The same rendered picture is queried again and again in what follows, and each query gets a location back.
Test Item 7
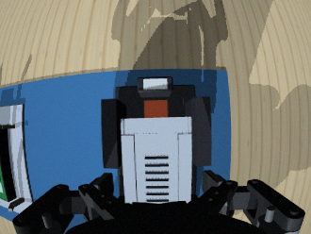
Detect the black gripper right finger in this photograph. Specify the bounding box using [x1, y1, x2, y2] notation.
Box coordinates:
[178, 170, 305, 234]

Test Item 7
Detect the blue flat plate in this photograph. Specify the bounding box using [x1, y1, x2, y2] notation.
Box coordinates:
[0, 69, 231, 222]

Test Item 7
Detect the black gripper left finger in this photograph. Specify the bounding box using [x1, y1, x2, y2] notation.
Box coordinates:
[12, 173, 142, 234]

